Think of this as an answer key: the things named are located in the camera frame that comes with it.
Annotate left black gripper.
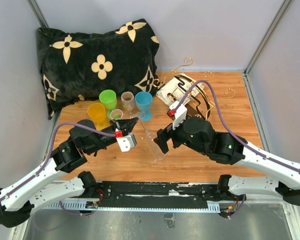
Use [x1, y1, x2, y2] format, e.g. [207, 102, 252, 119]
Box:
[85, 117, 139, 155]

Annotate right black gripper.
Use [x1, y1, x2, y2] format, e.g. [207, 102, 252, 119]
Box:
[153, 115, 209, 156]

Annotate tall clear champagne flute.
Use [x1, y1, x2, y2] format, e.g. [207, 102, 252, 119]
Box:
[130, 111, 166, 162]

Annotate gold and black wine glass rack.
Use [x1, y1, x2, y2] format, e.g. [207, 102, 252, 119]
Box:
[153, 57, 236, 120]

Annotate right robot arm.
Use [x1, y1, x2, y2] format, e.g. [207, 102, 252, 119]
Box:
[154, 116, 300, 206]

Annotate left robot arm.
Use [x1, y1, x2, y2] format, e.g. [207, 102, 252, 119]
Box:
[0, 117, 138, 228]

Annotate short clear wine glass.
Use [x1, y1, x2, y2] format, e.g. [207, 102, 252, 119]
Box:
[110, 108, 124, 120]

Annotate brown tinted clear goblet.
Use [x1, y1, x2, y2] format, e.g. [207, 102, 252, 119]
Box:
[121, 91, 136, 118]

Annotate yellow plastic goblet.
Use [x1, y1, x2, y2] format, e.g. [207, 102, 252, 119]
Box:
[87, 102, 110, 131]

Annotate green plastic goblet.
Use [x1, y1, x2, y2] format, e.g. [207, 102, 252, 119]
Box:
[99, 89, 117, 119]

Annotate blue plastic goblet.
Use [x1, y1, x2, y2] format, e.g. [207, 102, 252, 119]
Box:
[135, 91, 153, 122]

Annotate folded cream cloth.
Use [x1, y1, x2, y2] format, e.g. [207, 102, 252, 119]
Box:
[156, 73, 204, 106]

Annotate black floral plush pillow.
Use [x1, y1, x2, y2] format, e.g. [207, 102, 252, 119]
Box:
[36, 18, 160, 119]

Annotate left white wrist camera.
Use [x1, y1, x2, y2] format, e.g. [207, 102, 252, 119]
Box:
[116, 132, 137, 152]

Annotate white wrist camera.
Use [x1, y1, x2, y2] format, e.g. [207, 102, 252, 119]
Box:
[167, 102, 188, 130]
[116, 132, 137, 152]

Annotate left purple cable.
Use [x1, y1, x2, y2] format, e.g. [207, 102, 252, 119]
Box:
[0, 121, 123, 225]

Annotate purple cable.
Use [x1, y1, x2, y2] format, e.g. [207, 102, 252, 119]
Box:
[0, 121, 123, 225]
[168, 79, 300, 177]

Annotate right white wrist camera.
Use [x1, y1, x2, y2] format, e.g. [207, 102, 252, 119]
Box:
[167, 102, 188, 130]

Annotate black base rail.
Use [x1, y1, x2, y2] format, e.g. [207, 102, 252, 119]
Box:
[72, 179, 241, 213]

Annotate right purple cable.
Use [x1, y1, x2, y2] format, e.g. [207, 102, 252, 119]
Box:
[168, 79, 300, 177]

